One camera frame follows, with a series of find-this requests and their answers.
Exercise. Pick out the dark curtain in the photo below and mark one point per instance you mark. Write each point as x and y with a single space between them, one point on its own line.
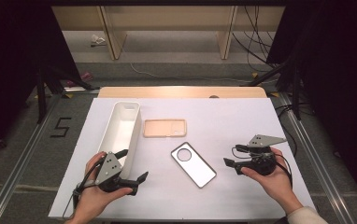
338 77
11 62

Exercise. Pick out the person's left hand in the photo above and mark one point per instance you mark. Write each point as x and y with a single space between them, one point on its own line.
92 199

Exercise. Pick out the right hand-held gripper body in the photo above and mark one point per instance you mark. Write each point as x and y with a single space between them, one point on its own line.
262 161

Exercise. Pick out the aluminium floor rail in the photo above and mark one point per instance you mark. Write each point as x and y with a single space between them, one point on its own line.
17 174
320 174

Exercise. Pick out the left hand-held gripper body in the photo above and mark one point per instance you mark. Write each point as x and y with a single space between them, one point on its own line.
108 169

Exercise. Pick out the pink object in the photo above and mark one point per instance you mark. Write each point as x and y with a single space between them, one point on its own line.
85 76

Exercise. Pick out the crumpled white paper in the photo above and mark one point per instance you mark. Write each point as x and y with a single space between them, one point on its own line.
97 39

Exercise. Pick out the person's right hand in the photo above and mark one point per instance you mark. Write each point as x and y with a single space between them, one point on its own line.
276 186

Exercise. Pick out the white table sheet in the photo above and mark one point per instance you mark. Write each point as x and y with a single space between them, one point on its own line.
223 124

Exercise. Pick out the black metal stand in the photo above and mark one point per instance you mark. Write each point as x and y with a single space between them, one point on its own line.
42 93
295 87

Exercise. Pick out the light wooden desk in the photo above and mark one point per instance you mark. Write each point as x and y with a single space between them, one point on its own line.
167 18

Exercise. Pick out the white oblong plastic container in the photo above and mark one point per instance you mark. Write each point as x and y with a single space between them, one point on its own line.
120 130

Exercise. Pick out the beige phone case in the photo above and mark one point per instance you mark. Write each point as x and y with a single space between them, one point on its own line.
162 128

